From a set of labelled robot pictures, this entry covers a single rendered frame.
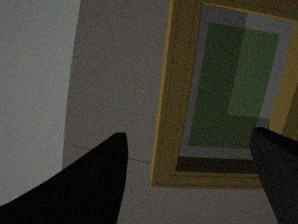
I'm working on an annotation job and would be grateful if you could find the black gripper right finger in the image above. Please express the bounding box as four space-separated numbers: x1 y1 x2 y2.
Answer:
249 128 298 224

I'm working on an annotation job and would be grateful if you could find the beige flat board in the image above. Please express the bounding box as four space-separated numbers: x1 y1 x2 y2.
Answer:
61 0 278 224

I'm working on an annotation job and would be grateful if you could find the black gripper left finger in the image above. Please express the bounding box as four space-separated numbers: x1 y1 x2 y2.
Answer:
0 132 128 224

